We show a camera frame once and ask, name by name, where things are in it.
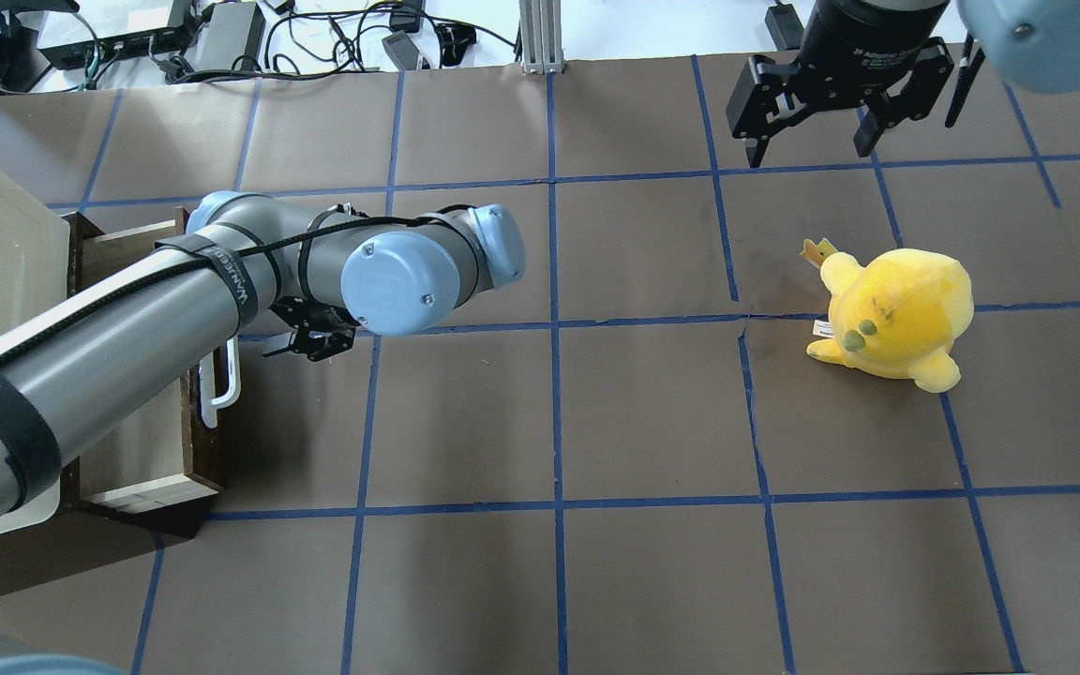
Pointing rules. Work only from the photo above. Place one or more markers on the black power adapter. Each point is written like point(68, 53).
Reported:
point(229, 37)

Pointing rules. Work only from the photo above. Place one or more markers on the dark wooden drawer cabinet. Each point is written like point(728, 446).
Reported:
point(81, 544)

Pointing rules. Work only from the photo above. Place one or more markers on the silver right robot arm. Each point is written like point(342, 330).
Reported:
point(1034, 45)

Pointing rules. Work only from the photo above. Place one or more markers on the yellow plush dinosaur toy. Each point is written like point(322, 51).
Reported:
point(896, 317)

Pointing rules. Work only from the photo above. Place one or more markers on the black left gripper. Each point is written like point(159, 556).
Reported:
point(312, 339)

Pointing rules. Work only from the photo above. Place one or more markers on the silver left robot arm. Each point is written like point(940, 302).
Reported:
point(395, 275)

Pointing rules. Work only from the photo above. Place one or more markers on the brown paper table mat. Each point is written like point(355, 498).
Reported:
point(626, 463)

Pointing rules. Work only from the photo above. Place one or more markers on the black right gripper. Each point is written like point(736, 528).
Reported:
point(857, 42)

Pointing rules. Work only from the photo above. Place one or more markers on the aluminium frame post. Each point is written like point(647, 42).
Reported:
point(541, 49)

